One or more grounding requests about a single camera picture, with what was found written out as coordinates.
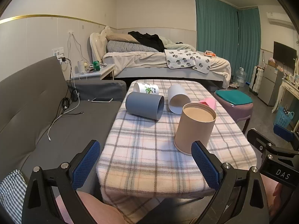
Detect white side table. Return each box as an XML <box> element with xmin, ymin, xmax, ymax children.
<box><xmin>272</xmin><ymin>74</ymin><xmax>299</xmax><ymax>131</ymax></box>

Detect person's leg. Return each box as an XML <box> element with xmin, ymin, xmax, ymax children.
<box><xmin>260</xmin><ymin>175</ymin><xmax>276</xmax><ymax>215</ymax></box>
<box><xmin>55</xmin><ymin>190</ymin><xmax>128</xmax><ymax>224</ymax></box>

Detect white cup with green print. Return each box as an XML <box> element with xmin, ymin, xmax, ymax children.
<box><xmin>133</xmin><ymin>82</ymin><xmax>159</xmax><ymax>95</ymax></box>

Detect person's right hand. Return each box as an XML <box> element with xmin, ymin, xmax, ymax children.
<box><xmin>272</xmin><ymin>182</ymin><xmax>287</xmax><ymax>211</ymax></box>

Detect person's left leg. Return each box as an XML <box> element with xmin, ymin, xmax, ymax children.
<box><xmin>55</xmin><ymin>190</ymin><xmax>128</xmax><ymax>224</ymax></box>

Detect bed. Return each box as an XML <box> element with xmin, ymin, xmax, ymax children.
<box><xmin>90</xmin><ymin>26</ymin><xmax>232</xmax><ymax>89</ymax></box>

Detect teal seat cushion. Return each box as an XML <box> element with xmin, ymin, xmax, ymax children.
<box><xmin>215</xmin><ymin>89</ymin><xmax>253</xmax><ymax>105</ymax></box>

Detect striped pillow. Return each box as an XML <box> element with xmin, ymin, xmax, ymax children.
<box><xmin>106</xmin><ymin>40</ymin><xmax>159</xmax><ymax>53</ymax></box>

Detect grey fridge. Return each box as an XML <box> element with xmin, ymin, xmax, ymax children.
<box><xmin>257</xmin><ymin>64</ymin><xmax>284</xmax><ymax>106</ymax></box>

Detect blue laundry basket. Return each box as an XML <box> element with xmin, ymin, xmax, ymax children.
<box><xmin>274</xmin><ymin>106</ymin><xmax>295</xmax><ymax>129</ymax></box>

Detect narrow teal curtain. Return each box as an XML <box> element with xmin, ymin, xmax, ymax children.
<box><xmin>237</xmin><ymin>7</ymin><xmax>261</xmax><ymax>89</ymax></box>

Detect pale green blanket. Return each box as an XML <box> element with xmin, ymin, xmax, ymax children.
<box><xmin>160</xmin><ymin>37</ymin><xmax>194</xmax><ymax>51</ymax></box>

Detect plaid tablecloth table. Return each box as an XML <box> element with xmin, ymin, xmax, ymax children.
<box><xmin>96</xmin><ymin>79</ymin><xmax>257</xmax><ymax>222</ymax></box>

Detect wall power socket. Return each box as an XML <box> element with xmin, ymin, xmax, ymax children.
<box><xmin>51</xmin><ymin>47</ymin><xmax>65</xmax><ymax>57</ymax></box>

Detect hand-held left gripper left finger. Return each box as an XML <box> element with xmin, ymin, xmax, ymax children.
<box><xmin>23</xmin><ymin>140</ymin><xmax>101</xmax><ymax>224</ymax></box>

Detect beige pillow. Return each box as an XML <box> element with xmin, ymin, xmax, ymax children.
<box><xmin>106</xmin><ymin>33</ymin><xmax>141</xmax><ymax>44</ymax></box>

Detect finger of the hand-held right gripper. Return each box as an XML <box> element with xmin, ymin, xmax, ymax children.
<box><xmin>273</xmin><ymin>124</ymin><xmax>299</xmax><ymax>151</ymax></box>
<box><xmin>247</xmin><ymin>129</ymin><xmax>299</xmax><ymax>159</ymax></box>

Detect wide teal curtain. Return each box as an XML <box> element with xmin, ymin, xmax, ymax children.
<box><xmin>195</xmin><ymin>0</ymin><xmax>239</xmax><ymax>52</ymax></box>

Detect plain white cup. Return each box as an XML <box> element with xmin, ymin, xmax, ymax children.
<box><xmin>167</xmin><ymin>85</ymin><xmax>189</xmax><ymax>114</ymax></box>

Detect white air conditioner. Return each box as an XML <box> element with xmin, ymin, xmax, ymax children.
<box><xmin>266</xmin><ymin>12</ymin><xmax>294</xmax><ymax>29</ymax></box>

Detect black cable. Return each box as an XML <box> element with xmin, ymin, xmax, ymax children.
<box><xmin>59</xmin><ymin>58</ymin><xmax>84</xmax><ymax>116</ymax></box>

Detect white nightstand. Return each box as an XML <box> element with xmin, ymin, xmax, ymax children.
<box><xmin>71</xmin><ymin>63</ymin><xmax>115</xmax><ymax>81</ymax></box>

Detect large water bottle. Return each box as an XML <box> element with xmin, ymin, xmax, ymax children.
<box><xmin>234</xmin><ymin>67</ymin><xmax>247</xmax><ymax>88</ymax></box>

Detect patterned quilt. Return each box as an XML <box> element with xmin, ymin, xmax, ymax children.
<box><xmin>164</xmin><ymin>49</ymin><xmax>211</xmax><ymax>74</ymax></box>

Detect grey sofa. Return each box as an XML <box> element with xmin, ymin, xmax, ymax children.
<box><xmin>0</xmin><ymin>56</ymin><xmax>128</xmax><ymax>185</ymax></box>

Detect white wall cable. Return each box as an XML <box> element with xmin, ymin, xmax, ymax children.
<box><xmin>68</xmin><ymin>30</ymin><xmax>88</xmax><ymax>63</ymax></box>

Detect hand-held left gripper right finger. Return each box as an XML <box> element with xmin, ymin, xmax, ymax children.
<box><xmin>191</xmin><ymin>141</ymin><xmax>273</xmax><ymax>224</ymax></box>

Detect person's right leg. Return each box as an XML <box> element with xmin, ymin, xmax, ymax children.
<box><xmin>260</xmin><ymin>175</ymin><xmax>276</xmax><ymax>215</ymax></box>

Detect tan paper cup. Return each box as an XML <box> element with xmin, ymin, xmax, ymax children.
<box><xmin>173</xmin><ymin>103</ymin><xmax>217</xmax><ymax>155</ymax></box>

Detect grey-blue cup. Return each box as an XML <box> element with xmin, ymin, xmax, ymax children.
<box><xmin>125</xmin><ymin>92</ymin><xmax>165</xmax><ymax>121</ymax></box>

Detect black television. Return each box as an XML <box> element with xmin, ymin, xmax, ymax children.
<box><xmin>273</xmin><ymin>41</ymin><xmax>297</xmax><ymax>70</ymax></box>

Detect striped shorts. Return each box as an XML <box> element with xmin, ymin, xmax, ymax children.
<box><xmin>0</xmin><ymin>170</ymin><xmax>28</xmax><ymax>224</ymax></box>

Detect white charging cable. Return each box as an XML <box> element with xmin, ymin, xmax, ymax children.
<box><xmin>48</xmin><ymin>114</ymin><xmax>64</xmax><ymax>142</ymax></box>

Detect purple plastic stool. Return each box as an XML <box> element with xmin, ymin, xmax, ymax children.
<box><xmin>213</xmin><ymin>90</ymin><xmax>254</xmax><ymax>132</ymax></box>

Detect black clothing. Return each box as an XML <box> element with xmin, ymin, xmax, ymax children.
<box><xmin>128</xmin><ymin>31</ymin><xmax>164</xmax><ymax>52</ymax></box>

